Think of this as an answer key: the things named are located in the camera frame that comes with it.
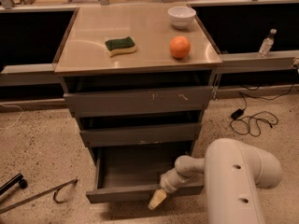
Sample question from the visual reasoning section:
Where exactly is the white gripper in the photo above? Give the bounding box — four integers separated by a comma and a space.
148, 168, 190, 210

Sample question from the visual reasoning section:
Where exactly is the grey bottom drawer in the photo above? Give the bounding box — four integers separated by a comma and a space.
85, 146, 205, 204

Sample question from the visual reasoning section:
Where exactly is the grey drawer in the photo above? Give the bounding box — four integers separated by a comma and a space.
85, 146, 205, 204
64, 86, 212, 118
80, 123, 201, 147

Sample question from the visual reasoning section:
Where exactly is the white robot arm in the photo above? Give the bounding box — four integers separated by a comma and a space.
149, 138, 283, 224

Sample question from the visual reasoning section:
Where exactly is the grey middle drawer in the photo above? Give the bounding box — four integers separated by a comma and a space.
80, 123, 201, 147

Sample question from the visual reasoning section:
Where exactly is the grey top drawer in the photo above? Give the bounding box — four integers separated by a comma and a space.
64, 86, 212, 118

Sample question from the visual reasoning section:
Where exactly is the grey drawer cabinet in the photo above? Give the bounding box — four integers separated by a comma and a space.
55, 4, 221, 153

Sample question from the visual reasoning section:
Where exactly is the metal rod with hook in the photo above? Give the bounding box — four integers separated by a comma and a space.
0, 178, 78, 214

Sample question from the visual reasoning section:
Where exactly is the black caster leg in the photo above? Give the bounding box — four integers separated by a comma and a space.
0, 173, 27, 195

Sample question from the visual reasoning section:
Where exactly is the orange fruit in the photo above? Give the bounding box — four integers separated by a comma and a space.
169, 36, 191, 59

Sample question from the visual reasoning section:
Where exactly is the green yellow sponge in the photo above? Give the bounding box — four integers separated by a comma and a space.
105, 36, 136, 57

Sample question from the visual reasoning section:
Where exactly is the white bowl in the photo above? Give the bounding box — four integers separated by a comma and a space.
167, 7, 196, 29

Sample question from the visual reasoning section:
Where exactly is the clear plastic water bottle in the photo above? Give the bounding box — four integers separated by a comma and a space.
258, 29, 277, 57

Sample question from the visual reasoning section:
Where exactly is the black power adapter cable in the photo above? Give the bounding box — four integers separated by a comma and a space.
229, 83, 296, 138

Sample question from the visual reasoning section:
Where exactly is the left grey metal rail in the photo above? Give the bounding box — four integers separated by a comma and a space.
0, 63, 60, 87

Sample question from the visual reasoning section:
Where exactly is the grey metal rail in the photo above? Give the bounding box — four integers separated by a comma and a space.
0, 63, 60, 87
217, 50, 299, 74

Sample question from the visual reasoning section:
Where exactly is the right grey metal rail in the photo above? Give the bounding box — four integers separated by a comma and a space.
217, 50, 299, 74

